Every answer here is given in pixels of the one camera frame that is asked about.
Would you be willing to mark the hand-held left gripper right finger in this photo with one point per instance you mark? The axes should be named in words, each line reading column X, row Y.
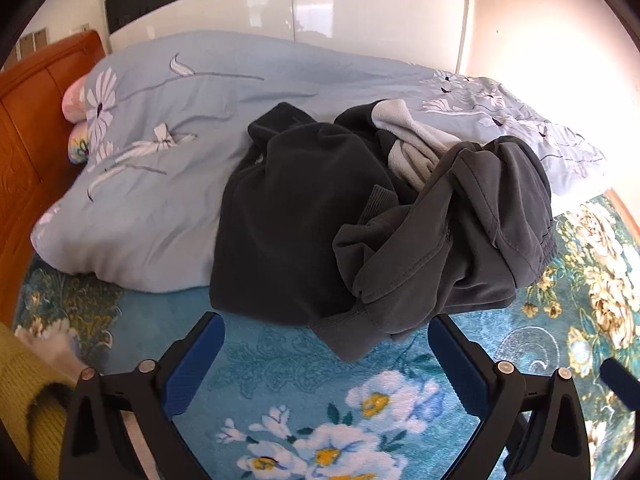
column 460, row 370

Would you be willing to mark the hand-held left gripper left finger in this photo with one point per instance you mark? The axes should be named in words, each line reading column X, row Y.
column 195, row 360

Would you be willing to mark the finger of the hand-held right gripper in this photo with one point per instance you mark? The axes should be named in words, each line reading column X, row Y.
column 620, row 379

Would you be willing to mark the grey sweatpants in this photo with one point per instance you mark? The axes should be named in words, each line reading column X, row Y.
column 450, row 240

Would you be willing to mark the black fleece jacket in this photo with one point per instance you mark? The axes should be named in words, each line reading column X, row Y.
column 290, row 210

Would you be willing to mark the person's left forearm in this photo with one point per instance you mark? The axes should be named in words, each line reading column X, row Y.
column 25, row 390

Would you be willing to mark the teal floral bed blanket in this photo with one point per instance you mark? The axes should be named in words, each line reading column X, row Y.
column 300, row 375

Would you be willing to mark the light blue floral quilt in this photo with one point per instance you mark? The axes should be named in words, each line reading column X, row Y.
column 190, row 125

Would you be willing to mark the colourful patterned pillow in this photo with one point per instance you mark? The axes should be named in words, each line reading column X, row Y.
column 79, row 146

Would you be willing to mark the pink pillow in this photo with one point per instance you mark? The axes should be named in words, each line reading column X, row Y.
column 74, row 102

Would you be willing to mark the wooden headboard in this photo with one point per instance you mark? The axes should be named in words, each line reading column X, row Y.
column 30, row 125

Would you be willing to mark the white wardrobe with black stripe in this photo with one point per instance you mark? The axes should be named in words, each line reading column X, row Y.
column 280, row 5

